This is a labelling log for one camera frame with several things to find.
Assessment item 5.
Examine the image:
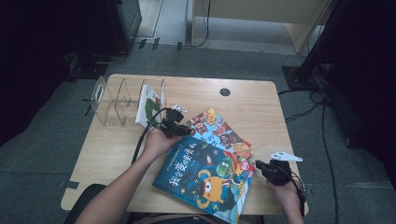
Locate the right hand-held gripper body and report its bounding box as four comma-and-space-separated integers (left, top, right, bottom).
265, 150, 304, 187

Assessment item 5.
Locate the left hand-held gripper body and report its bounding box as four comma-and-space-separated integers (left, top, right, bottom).
160, 105, 188, 138

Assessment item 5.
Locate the white caterpillar picture book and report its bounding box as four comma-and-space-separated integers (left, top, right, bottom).
134, 84, 164, 130

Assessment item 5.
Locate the light blue animals picture book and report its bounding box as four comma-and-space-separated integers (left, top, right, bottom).
186, 107, 254, 160

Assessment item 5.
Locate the dark blue monster picture book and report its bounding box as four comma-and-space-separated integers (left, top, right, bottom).
152, 135, 256, 224

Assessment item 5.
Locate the clear acrylic book rack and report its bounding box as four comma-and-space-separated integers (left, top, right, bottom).
91, 75, 167, 130

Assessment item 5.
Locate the person's right hand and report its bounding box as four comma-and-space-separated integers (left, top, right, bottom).
266, 180, 302, 211

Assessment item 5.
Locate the person's left hand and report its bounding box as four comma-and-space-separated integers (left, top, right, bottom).
142, 128, 181, 161

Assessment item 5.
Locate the black cabinet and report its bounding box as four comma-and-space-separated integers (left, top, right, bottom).
106, 0, 143, 54

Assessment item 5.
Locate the black metal stand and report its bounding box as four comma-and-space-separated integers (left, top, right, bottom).
282, 0, 347, 91

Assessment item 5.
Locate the black chair armrest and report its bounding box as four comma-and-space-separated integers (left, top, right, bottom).
64, 183, 106, 224

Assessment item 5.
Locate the dark curtain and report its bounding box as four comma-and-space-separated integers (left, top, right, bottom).
323, 0, 396, 188
0, 0, 116, 147

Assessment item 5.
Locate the beige wooden desk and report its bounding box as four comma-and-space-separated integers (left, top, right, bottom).
191, 0, 332, 54

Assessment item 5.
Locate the right hand-held gripper cable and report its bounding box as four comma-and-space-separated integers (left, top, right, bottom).
288, 171, 307, 218

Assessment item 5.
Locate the hand-held gripper cable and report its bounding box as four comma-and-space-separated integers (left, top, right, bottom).
288, 171, 307, 218
131, 106, 171, 164

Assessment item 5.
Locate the left hand-held gripper cable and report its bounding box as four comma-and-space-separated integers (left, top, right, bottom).
131, 106, 171, 164

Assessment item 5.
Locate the black floor cable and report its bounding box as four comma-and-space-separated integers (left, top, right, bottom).
277, 88, 340, 224

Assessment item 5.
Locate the grey floor cable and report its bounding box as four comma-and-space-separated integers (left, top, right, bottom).
94, 50, 129, 65

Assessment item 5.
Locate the black stand base plate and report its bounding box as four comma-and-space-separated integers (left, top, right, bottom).
66, 52, 110, 80

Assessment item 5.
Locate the black hanging cable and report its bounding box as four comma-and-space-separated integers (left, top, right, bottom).
186, 0, 212, 49

